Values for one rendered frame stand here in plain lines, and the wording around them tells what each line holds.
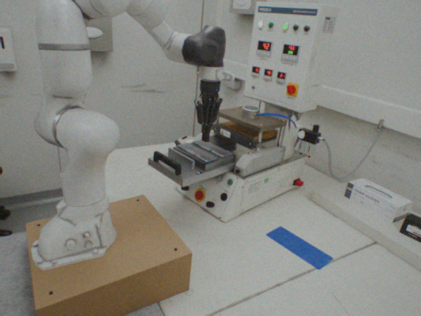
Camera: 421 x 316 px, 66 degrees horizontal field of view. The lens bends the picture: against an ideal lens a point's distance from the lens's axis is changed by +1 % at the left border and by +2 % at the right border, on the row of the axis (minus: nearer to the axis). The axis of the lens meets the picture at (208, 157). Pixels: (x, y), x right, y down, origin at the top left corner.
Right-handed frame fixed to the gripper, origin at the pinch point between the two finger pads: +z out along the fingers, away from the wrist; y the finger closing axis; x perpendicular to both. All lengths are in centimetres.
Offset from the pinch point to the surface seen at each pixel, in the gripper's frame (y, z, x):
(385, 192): -61, 21, 50
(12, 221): 49, 107, -146
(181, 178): 19.0, 10.5, 10.6
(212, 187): -2.3, 23.3, 4.7
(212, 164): 4.3, 8.9, 10.1
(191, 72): -102, 3, -138
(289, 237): -13, 33, 38
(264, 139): -25.7, 4.1, 9.5
